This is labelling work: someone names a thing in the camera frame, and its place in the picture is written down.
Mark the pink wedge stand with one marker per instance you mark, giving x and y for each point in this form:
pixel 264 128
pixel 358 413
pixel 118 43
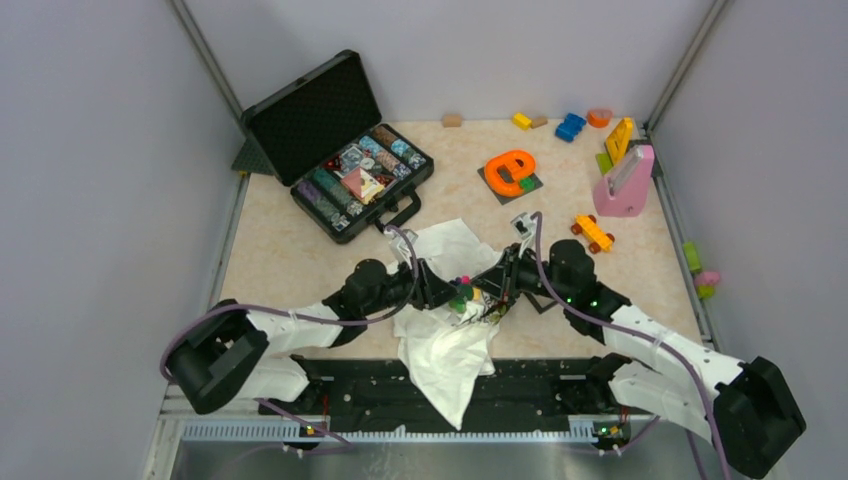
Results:
pixel 622 192

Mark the yellow perforated toy block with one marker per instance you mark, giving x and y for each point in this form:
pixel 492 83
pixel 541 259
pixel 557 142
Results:
pixel 618 140

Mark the small brown wooden block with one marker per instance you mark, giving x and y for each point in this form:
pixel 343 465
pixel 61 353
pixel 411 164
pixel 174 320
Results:
pixel 538 122

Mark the pink and green toy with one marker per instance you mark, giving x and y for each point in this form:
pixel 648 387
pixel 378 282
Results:
pixel 704 281

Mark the orange letter e toy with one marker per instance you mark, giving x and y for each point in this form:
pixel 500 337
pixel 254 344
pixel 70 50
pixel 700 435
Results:
pixel 518 163

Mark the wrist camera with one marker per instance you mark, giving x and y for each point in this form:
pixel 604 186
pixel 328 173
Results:
pixel 401 243
pixel 524 225

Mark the white printed t-shirt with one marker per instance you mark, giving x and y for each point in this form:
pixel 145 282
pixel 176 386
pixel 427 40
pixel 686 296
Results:
pixel 445 352

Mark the dark grey square mat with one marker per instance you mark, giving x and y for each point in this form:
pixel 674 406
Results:
pixel 506 190

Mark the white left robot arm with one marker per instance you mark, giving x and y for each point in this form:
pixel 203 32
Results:
pixel 239 351

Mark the black poker chip case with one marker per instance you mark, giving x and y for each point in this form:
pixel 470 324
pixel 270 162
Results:
pixel 324 138

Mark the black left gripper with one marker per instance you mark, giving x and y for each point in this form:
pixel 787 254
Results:
pixel 431 291

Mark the green flat toy piece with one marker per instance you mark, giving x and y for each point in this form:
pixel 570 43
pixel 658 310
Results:
pixel 604 162

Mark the blue toy brick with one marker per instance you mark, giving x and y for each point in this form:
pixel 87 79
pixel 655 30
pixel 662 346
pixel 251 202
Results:
pixel 571 126

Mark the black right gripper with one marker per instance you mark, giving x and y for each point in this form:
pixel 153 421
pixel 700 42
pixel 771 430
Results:
pixel 501 281

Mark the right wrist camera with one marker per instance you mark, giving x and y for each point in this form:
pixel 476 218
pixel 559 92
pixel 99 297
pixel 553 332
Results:
pixel 524 225

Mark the colourful beaded brooch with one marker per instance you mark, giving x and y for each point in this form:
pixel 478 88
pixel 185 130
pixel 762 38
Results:
pixel 465 293

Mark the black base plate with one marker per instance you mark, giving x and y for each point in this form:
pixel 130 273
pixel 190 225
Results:
pixel 521 395

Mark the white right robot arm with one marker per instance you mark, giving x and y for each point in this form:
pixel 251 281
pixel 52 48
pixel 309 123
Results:
pixel 745 410

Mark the yellow toy car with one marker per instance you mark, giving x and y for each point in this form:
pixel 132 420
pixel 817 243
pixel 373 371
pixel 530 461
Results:
pixel 597 239

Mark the black square frame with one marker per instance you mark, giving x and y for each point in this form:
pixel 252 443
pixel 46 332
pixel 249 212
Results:
pixel 538 305

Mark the orange tape roll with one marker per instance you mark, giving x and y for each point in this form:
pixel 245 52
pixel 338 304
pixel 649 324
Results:
pixel 599 117

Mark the tan wooden block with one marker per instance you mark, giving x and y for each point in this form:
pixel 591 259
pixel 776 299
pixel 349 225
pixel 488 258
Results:
pixel 451 120

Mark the yellow toy brick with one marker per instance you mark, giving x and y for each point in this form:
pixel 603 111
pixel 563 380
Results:
pixel 522 121

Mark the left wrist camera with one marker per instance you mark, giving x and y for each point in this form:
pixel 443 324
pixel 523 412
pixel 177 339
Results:
pixel 401 243

